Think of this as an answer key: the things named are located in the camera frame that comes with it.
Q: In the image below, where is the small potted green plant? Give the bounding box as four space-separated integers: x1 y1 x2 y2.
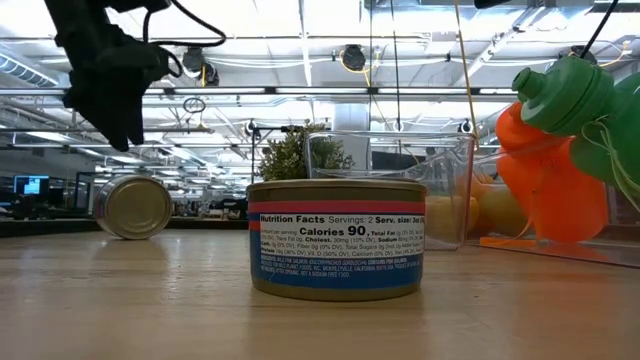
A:
257 122 356 182

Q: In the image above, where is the long clear plastic bin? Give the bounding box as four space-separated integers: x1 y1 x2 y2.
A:
467 139 640 270

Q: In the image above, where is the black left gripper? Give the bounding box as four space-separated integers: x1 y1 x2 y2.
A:
54 24 171 152

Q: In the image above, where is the orange plastic squeeze bottle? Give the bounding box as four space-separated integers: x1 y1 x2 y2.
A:
494 102 610 245

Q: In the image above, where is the blue label salmon can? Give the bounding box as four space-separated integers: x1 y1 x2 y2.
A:
246 178 427 303
93 174 174 241

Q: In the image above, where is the lit computer monitor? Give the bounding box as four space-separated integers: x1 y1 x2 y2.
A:
13 174 50 196

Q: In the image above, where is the black ceiling cable reel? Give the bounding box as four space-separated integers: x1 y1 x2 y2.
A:
341 43 368 73

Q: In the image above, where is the yellow cable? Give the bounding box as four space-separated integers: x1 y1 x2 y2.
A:
452 0 482 151

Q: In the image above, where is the green plastic squeeze bottle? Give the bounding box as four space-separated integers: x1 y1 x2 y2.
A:
510 55 640 214

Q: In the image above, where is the yellow orange toy squash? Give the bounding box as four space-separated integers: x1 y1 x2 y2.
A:
424 194 480 244

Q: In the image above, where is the short clear plastic bin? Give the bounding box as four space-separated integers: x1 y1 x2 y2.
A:
304 130 476 252

